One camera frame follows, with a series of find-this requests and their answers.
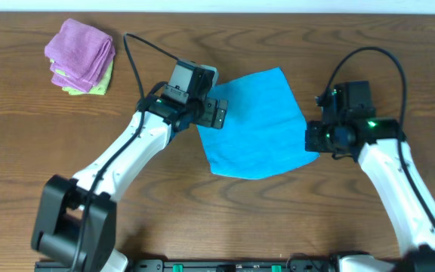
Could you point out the folded purple cloth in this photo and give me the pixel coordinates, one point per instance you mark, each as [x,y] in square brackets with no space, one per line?
[80,55]

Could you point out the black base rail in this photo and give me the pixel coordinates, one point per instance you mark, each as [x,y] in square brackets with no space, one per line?
[240,266]

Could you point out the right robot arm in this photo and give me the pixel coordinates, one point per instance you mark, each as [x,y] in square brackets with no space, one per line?
[388,163]

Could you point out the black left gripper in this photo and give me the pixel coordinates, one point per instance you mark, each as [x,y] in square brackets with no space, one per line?
[213,112]

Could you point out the blue cloth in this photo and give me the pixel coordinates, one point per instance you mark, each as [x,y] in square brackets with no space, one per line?
[264,129]

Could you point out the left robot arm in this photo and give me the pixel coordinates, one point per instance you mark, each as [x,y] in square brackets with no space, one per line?
[76,221]

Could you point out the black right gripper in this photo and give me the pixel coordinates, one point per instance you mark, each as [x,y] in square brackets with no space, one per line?
[312,143]

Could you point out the folded green cloth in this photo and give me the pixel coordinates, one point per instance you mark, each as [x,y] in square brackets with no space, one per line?
[100,87]

